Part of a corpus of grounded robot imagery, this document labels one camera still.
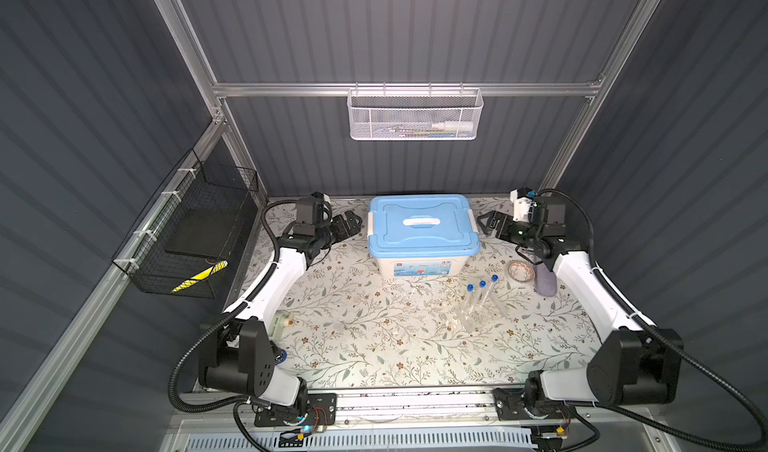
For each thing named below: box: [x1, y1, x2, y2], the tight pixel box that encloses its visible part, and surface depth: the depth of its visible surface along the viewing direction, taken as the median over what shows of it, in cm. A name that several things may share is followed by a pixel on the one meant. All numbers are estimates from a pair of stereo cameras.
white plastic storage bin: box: [377, 255, 472, 279], surface depth 95 cm
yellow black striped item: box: [171, 260, 229, 293], surface depth 68 cm
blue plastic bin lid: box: [367, 194, 480, 258], surface depth 91 cm
